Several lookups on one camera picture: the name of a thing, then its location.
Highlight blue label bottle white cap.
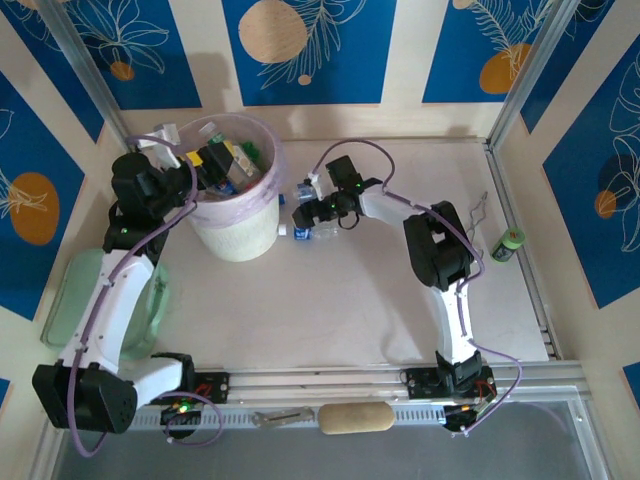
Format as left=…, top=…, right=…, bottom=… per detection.
left=278, top=223, right=341, bottom=243

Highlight clear bottle pale label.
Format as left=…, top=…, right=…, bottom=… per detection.
left=224, top=152, right=261, bottom=189

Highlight cream waste bin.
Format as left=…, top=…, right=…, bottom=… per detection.
left=192, top=194, right=282, bottom=263

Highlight white trash bin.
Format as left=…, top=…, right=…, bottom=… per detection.
left=177, top=113, right=285, bottom=232

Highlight light green plastic tray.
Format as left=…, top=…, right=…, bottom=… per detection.
left=40, top=248, right=171, bottom=362

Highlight small green can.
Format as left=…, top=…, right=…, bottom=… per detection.
left=491, top=227, right=526, bottom=263

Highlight tan foam pad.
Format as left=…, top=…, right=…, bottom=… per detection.
left=318, top=402, right=395, bottom=436

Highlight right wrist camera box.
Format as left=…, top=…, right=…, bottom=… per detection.
left=302, top=169, right=326, bottom=201

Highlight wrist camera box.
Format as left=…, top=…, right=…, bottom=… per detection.
left=137, top=123, right=184, bottom=169
left=302, top=169, right=326, bottom=201

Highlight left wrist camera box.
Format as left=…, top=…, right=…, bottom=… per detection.
left=137, top=123, right=184, bottom=169

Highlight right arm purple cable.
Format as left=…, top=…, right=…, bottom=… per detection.
left=312, top=138, right=524, bottom=437

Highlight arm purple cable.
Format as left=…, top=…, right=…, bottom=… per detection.
left=312, top=138, right=524, bottom=437
left=67, top=134, right=224, bottom=457

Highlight aluminium frame post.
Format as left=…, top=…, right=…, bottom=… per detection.
left=37, top=0, right=140, bottom=154
left=487, top=0, right=585, bottom=151

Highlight metal wire tongs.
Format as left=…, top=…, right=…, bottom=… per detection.
left=467, top=192, right=490, bottom=235

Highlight aluminium mounting rail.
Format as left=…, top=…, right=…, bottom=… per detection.
left=42, top=362, right=591, bottom=415

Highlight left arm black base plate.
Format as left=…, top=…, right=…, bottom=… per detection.
left=149, top=370, right=231, bottom=405

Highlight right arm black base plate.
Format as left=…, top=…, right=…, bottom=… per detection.
left=405, top=367, right=497, bottom=401

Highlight metal bracket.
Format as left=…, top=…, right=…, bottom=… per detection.
left=252, top=407, right=316, bottom=429

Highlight slotted grey cable duct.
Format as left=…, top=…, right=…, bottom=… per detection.
left=134, top=405, right=449, bottom=432

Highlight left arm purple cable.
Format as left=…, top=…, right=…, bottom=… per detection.
left=67, top=134, right=224, bottom=457

